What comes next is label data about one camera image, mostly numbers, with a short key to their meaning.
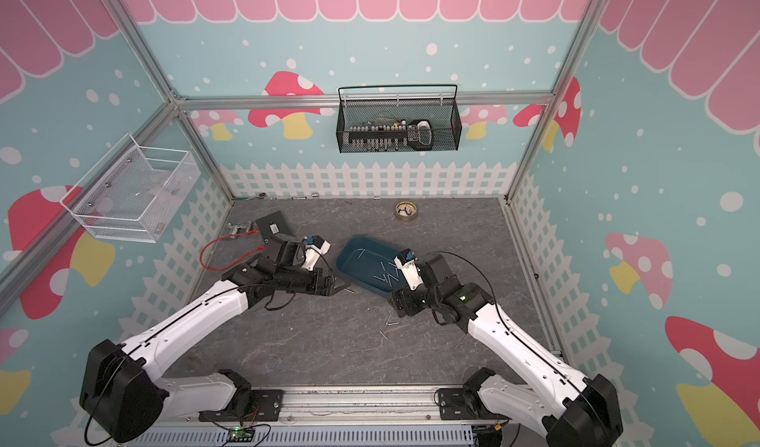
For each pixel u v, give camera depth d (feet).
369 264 3.28
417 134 2.94
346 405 2.49
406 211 3.78
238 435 2.39
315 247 2.37
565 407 1.29
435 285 1.87
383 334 2.80
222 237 3.66
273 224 3.59
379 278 3.19
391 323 2.86
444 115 3.09
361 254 3.36
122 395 1.27
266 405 2.45
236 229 3.58
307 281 2.26
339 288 2.39
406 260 2.24
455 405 2.44
